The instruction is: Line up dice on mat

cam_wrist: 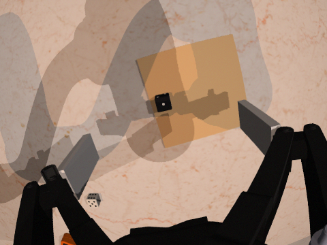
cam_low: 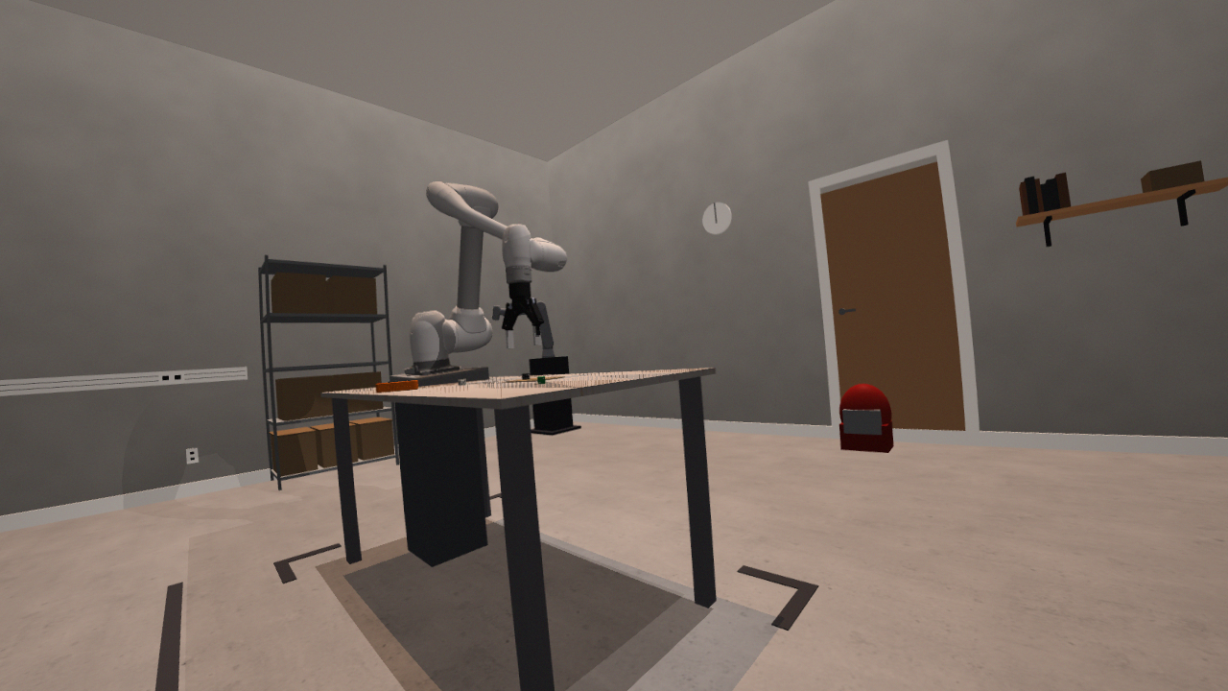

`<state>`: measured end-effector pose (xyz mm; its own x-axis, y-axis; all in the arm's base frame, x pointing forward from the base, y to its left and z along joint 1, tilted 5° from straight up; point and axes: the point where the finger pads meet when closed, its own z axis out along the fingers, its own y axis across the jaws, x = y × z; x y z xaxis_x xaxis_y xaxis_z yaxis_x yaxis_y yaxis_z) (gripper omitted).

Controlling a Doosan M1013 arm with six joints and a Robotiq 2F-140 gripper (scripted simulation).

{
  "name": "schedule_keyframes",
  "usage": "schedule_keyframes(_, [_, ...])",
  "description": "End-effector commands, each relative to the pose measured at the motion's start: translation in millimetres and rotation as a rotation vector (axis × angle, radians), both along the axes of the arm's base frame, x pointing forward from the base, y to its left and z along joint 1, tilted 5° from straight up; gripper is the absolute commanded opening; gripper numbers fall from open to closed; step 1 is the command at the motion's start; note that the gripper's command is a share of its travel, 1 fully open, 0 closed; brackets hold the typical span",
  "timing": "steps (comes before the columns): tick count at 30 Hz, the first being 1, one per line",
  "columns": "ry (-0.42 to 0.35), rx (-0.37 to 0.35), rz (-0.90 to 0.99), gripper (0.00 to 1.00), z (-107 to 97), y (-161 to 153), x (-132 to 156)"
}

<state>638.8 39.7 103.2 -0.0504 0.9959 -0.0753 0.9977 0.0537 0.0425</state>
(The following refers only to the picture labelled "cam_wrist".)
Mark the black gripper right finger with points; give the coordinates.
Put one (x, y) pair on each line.
(254, 211)

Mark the orange digital multimeter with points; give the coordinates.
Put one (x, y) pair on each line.
(67, 240)

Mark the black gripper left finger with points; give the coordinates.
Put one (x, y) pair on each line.
(63, 188)

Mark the tan flat mat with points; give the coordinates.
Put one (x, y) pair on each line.
(204, 82)

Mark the white die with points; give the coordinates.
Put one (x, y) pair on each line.
(93, 200)

